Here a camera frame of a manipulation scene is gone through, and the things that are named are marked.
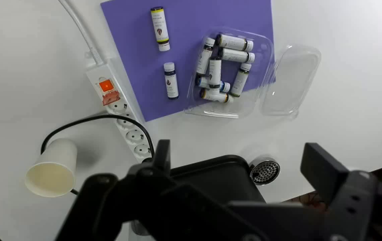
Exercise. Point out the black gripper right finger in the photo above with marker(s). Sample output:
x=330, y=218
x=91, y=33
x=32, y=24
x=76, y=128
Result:
x=326, y=171

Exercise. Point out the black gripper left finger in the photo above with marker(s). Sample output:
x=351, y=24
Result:
x=154, y=201

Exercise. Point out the white bottle with yellow band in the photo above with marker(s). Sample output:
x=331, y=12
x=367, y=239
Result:
x=159, y=27

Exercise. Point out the clear plastic box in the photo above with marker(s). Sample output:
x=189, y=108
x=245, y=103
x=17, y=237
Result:
x=260, y=84

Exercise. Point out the round metal mesh disc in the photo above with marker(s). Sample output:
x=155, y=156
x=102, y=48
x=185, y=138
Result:
x=264, y=170

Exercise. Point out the black plastic tray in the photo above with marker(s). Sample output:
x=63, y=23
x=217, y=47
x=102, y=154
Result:
x=218, y=178

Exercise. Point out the clear plastic lid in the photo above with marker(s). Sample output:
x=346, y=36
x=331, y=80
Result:
x=291, y=80

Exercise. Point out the white paper cup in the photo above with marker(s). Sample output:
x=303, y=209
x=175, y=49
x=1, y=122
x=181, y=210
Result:
x=56, y=164

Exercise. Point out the white-capped bottle with dark band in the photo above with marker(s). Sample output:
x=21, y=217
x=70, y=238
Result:
x=170, y=81

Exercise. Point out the small bottle with blue band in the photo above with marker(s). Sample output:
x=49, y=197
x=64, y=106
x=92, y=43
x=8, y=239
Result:
x=201, y=81
x=225, y=87

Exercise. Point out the purple mat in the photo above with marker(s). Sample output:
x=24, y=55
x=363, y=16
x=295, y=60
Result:
x=127, y=44

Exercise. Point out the white power strip orange switch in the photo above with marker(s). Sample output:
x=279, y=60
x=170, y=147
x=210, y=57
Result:
x=118, y=107

